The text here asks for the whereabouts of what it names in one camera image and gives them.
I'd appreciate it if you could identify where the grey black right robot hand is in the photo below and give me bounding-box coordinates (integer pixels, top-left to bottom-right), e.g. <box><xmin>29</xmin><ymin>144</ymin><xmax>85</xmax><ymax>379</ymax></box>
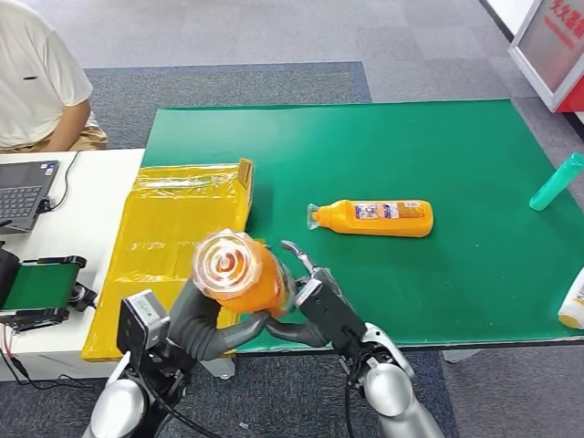
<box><xmin>266</xmin><ymin>239</ymin><xmax>367</xmax><ymax>357</ymax></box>

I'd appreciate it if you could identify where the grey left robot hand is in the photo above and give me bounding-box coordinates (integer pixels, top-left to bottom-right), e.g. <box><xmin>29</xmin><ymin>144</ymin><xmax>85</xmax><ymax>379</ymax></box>
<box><xmin>166</xmin><ymin>278</ymin><xmax>271</xmax><ymax>364</ymax></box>

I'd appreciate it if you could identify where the orange detergent bottle clear cap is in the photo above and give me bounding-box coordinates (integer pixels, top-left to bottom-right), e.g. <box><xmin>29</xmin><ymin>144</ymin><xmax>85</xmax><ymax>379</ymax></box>
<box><xmin>192</xmin><ymin>228</ymin><xmax>296</xmax><ymax>318</ymax></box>
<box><xmin>306</xmin><ymin>199</ymin><xmax>435</xmax><ymax>239</ymax></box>

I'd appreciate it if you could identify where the teal plastic bottle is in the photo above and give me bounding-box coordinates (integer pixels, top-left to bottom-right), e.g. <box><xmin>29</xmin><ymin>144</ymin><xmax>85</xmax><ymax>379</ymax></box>
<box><xmin>529</xmin><ymin>151</ymin><xmax>584</xmax><ymax>212</ymax></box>

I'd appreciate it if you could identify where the white yellow bottle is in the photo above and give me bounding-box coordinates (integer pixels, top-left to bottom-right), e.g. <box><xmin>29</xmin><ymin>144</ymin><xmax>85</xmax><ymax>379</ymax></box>
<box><xmin>557</xmin><ymin>268</ymin><xmax>584</xmax><ymax>331</ymax></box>

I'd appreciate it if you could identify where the yellow plastic bag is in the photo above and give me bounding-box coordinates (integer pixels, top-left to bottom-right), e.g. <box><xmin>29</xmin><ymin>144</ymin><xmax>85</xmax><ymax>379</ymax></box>
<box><xmin>82</xmin><ymin>158</ymin><xmax>256</xmax><ymax>362</ymax></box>

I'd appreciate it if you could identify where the white table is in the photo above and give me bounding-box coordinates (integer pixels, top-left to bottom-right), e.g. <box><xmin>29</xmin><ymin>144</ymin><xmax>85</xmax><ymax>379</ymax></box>
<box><xmin>0</xmin><ymin>148</ymin><xmax>237</xmax><ymax>383</ymax></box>

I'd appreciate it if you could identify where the green table mat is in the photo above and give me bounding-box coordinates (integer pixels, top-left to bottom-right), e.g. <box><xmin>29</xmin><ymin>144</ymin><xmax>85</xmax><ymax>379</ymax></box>
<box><xmin>141</xmin><ymin>99</ymin><xmax>584</xmax><ymax>356</ymax></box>

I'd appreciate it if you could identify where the small green belt conveyor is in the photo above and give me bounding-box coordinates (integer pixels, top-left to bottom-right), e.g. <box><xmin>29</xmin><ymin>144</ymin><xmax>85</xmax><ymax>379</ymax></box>
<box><xmin>0</xmin><ymin>255</ymin><xmax>99</xmax><ymax>332</ymax></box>

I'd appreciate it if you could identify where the black round device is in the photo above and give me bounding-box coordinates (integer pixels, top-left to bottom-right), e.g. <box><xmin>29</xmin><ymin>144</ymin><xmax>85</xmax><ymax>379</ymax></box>
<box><xmin>0</xmin><ymin>246</ymin><xmax>21</xmax><ymax>310</ymax></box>

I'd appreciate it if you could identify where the grey laptop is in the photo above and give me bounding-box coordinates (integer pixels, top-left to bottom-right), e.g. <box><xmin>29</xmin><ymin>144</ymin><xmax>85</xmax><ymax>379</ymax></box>
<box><xmin>0</xmin><ymin>160</ymin><xmax>60</xmax><ymax>235</ymax></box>

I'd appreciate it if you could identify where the person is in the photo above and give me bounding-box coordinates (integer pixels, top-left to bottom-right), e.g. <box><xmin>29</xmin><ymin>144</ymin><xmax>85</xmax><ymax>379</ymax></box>
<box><xmin>0</xmin><ymin>0</ymin><xmax>109</xmax><ymax>153</ymax></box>

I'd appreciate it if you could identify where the white red display cabinet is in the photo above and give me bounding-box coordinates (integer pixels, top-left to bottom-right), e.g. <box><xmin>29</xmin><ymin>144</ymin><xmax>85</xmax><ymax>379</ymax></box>
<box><xmin>508</xmin><ymin>0</ymin><xmax>584</xmax><ymax>114</ymax></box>

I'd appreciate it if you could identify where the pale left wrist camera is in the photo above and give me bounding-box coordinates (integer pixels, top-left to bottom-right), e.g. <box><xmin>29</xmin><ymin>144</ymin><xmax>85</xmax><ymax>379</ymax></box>
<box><xmin>116</xmin><ymin>289</ymin><xmax>171</xmax><ymax>371</ymax></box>

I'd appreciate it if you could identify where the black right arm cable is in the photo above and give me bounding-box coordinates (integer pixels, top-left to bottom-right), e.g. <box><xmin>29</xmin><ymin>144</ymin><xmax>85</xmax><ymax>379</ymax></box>
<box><xmin>343</xmin><ymin>362</ymin><xmax>359</xmax><ymax>438</ymax></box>

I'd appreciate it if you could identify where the black laptop cable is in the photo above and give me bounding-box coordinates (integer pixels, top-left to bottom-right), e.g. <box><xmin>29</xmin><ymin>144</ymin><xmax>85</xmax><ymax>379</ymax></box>
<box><xmin>38</xmin><ymin>151</ymin><xmax>81</xmax><ymax>214</ymax></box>

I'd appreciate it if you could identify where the red black cable bundle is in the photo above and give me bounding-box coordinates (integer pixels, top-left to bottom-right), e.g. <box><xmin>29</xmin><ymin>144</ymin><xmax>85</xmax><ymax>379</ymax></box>
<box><xmin>0</xmin><ymin>326</ymin><xmax>69</xmax><ymax>390</ymax></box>

